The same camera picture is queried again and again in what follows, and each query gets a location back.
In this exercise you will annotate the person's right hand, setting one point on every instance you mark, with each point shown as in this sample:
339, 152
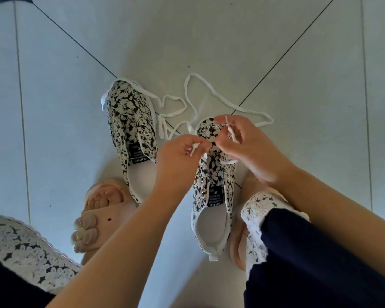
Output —
253, 150

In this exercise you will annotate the person's left hand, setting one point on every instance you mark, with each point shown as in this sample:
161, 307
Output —
176, 166

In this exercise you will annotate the floral sneaker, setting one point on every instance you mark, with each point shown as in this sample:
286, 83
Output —
131, 118
211, 176

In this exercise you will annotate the bright white shoelace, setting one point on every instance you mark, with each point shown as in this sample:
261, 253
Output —
211, 89
167, 117

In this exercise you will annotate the person's left forearm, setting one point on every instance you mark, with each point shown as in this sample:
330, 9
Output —
115, 253

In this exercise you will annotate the person's right forearm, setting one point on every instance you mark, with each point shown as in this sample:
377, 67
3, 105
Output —
340, 218

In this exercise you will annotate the person's right leg navy trousers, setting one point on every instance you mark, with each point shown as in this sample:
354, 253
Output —
308, 263

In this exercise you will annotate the person's leg navy trousers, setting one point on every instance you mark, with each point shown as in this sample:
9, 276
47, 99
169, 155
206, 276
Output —
308, 263
19, 259

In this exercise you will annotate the person's left leg navy trousers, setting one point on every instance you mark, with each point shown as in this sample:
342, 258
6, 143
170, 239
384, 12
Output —
19, 259

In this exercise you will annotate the pink slipper with white charms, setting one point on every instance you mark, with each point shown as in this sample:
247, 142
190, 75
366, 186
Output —
106, 214

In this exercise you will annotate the pink slipper with green charm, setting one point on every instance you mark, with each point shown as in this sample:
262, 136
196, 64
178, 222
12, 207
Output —
240, 240

